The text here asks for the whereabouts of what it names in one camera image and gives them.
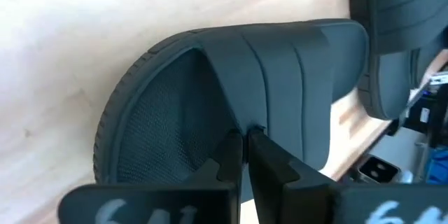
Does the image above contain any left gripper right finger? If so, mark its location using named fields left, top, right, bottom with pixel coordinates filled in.
left=247, top=127, right=448, bottom=224

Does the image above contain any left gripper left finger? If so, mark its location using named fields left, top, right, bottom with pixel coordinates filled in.
left=57, top=129, right=244, bottom=224

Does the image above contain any black slide sandal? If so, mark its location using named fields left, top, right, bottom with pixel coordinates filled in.
left=92, top=19, right=370, bottom=202
left=349, top=0, right=448, bottom=120

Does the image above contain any black power outlet box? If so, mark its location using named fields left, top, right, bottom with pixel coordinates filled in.
left=356, top=153, right=402, bottom=185

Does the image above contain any blue storage bin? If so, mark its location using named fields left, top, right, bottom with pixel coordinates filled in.
left=425, top=146, right=448, bottom=185

